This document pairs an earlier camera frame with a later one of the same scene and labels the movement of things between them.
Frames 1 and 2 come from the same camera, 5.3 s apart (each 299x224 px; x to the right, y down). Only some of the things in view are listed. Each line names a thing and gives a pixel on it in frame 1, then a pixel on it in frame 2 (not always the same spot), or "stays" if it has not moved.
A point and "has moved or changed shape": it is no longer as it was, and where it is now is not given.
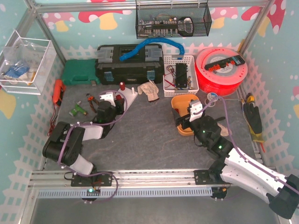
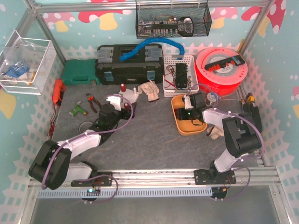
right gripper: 184,122 to 180,114
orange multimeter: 58,92 stays
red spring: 122,86 stays
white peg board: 130,95 has moved or changed shape
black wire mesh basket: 154,20 stays
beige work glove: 149,88 stays
